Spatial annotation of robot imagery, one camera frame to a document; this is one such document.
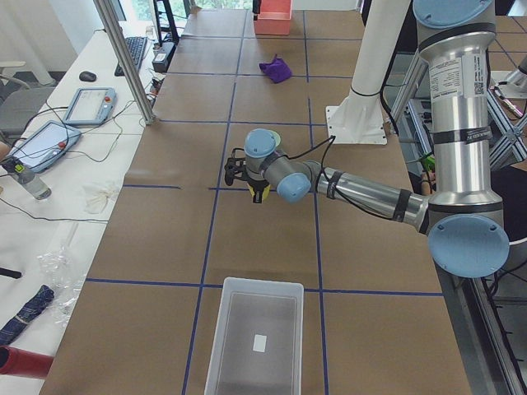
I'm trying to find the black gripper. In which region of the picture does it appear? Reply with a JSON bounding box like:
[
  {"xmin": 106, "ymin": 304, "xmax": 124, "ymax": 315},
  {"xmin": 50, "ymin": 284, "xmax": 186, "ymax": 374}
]
[{"xmin": 224, "ymin": 148, "xmax": 248, "ymax": 186}]

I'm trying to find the yellow plastic cup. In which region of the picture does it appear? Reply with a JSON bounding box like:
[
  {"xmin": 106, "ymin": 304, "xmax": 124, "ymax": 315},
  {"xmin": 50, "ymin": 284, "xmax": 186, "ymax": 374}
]
[{"xmin": 248, "ymin": 184, "xmax": 270, "ymax": 202}]

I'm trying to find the pale green ceramic bowl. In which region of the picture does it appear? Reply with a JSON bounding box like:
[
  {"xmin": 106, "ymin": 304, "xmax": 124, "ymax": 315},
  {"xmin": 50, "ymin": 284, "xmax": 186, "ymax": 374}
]
[{"xmin": 272, "ymin": 131, "xmax": 281, "ymax": 146}]

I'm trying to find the purple microfiber cloth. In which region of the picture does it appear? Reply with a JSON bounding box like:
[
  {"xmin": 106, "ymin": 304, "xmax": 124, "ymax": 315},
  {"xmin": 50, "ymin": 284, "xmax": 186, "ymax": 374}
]
[{"xmin": 259, "ymin": 54, "xmax": 292, "ymax": 83}]

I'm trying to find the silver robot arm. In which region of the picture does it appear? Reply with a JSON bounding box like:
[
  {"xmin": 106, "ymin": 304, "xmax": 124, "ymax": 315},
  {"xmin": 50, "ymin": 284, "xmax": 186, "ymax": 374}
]
[{"xmin": 224, "ymin": 1, "xmax": 510, "ymax": 278}]

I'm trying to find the black box on desk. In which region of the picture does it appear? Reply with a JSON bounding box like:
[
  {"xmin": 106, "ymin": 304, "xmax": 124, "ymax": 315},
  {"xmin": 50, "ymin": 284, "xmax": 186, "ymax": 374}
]
[{"xmin": 152, "ymin": 42, "xmax": 176, "ymax": 73}]

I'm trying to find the clear plastic storage box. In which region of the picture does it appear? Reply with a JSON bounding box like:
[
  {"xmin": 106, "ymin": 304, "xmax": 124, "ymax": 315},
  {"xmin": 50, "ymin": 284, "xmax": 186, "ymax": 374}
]
[{"xmin": 204, "ymin": 276, "xmax": 304, "ymax": 394}]

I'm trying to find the pink plastic bin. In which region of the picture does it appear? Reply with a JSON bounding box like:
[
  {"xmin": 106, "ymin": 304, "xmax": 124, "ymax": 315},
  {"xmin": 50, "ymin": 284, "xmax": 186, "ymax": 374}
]
[{"xmin": 252, "ymin": 0, "xmax": 292, "ymax": 35}]

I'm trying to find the far teach pendant tablet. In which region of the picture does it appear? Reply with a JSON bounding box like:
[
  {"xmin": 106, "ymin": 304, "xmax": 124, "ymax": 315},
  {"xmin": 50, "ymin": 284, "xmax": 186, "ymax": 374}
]
[{"xmin": 63, "ymin": 87, "xmax": 117, "ymax": 128}]

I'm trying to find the teach pendant tablet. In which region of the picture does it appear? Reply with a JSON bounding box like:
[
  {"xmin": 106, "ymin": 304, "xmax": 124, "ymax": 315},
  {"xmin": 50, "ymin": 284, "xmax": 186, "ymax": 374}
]
[
  {"xmin": 63, "ymin": 87, "xmax": 117, "ymax": 128},
  {"xmin": 10, "ymin": 121, "xmax": 82, "ymax": 174}
]

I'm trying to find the black keyboard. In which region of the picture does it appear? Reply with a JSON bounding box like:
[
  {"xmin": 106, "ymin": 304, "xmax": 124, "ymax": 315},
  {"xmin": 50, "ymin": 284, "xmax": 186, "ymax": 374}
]
[{"xmin": 124, "ymin": 36, "xmax": 148, "ymax": 71}]

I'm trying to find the black computer mouse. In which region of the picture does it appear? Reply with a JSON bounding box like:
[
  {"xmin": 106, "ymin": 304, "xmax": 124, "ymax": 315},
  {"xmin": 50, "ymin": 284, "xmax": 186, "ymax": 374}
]
[{"xmin": 78, "ymin": 71, "xmax": 97, "ymax": 82}]

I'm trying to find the near teach pendant tablet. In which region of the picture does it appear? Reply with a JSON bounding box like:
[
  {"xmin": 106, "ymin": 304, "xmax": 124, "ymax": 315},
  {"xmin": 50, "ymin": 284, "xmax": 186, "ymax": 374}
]
[{"xmin": 10, "ymin": 121, "xmax": 82, "ymax": 174}]

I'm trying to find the crumpled clear plastic bag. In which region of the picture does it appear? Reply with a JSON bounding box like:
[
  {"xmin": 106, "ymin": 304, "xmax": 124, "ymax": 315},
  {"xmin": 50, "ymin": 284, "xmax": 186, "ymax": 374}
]
[{"xmin": 37, "ymin": 247, "xmax": 86, "ymax": 328}]

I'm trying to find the folded dark blue umbrella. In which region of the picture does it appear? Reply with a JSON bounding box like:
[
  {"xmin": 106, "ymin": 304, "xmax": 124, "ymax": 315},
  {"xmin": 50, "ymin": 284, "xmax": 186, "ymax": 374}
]
[{"xmin": 1, "ymin": 285, "xmax": 54, "ymax": 346}]

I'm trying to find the red cylinder bottle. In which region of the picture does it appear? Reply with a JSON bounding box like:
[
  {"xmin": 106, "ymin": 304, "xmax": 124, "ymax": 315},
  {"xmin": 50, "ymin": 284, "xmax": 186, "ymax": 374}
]
[{"xmin": 1, "ymin": 346, "xmax": 54, "ymax": 379}]

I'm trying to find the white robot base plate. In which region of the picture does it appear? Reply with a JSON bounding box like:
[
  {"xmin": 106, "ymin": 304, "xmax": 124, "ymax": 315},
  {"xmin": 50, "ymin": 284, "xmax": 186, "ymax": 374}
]
[{"xmin": 325, "ymin": 104, "xmax": 387, "ymax": 145}]

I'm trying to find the aluminium frame post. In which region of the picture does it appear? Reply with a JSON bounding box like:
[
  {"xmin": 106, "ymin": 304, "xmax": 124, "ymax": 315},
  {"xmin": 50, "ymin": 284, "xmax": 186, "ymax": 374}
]
[{"xmin": 93, "ymin": 0, "xmax": 155, "ymax": 125}]

